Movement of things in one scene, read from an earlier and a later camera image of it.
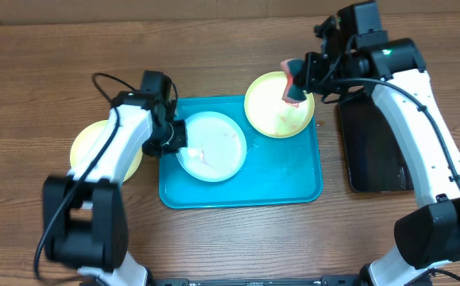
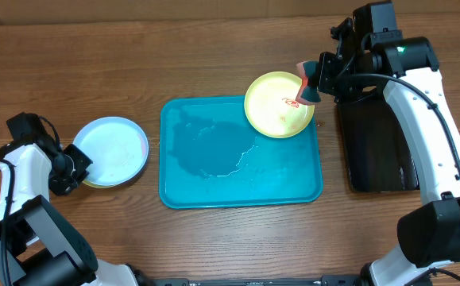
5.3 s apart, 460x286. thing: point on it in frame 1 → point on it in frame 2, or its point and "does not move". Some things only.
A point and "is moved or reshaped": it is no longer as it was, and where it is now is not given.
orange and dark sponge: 295,75 is moved or reshaped
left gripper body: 168,140 → 72,171
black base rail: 343,280 does not move
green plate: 88,137 is moved or reshaped
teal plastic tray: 285,170 does not move
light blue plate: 216,146 is moved or reshaped
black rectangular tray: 376,160 does not move
